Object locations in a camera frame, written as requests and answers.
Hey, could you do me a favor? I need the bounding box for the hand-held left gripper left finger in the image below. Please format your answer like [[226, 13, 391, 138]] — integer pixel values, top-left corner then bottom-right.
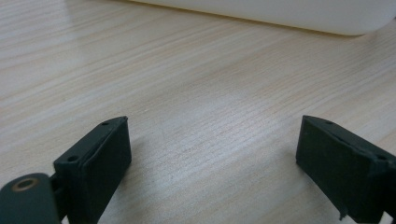
[[52, 116, 133, 224]]

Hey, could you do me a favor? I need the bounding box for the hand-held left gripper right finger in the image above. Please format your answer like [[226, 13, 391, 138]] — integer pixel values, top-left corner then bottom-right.
[[295, 114, 396, 224]]

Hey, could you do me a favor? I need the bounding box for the white plastic container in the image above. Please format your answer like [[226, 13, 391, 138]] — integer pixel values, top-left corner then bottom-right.
[[130, 0, 396, 36]]

